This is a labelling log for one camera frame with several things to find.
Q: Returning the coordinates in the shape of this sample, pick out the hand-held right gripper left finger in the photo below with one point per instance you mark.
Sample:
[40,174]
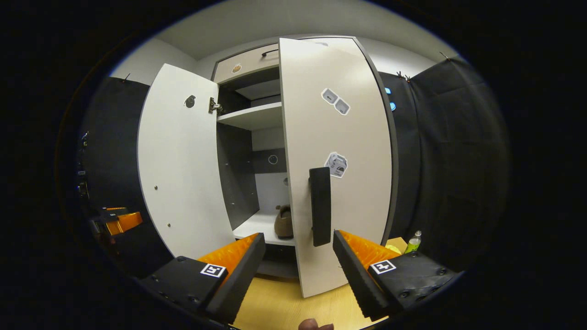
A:
[240,275]

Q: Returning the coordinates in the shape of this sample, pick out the metal door hinge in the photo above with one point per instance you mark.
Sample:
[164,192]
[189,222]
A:
[214,106]

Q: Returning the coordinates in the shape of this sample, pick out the green drink bottle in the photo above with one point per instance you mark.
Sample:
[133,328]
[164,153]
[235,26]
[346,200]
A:
[412,245]

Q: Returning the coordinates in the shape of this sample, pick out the brown fluffy shoe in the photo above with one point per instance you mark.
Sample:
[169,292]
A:
[284,222]

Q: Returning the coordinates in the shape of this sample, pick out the beige cabinet drawer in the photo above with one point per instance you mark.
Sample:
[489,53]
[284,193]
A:
[250,64]

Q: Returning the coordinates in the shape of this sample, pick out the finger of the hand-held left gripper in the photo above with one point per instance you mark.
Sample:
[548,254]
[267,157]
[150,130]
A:
[128,222]
[110,216]

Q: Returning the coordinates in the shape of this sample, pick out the small yellow box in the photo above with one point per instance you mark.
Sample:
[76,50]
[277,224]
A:
[395,245]

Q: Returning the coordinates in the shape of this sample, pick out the white shoe cabinet door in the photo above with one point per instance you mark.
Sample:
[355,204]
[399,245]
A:
[357,206]
[183,160]

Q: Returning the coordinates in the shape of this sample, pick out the white cabinet shelf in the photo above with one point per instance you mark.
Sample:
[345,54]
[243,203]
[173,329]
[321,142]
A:
[252,117]
[257,227]

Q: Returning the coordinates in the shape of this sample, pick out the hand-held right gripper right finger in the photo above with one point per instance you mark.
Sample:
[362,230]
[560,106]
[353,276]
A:
[353,270]

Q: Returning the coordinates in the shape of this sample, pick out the white shoe cabinet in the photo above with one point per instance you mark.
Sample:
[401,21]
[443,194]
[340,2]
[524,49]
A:
[238,174]

